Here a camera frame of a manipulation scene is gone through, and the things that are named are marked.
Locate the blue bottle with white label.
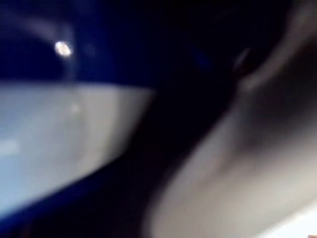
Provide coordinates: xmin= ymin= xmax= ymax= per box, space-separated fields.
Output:
xmin=0 ymin=0 xmax=293 ymax=238

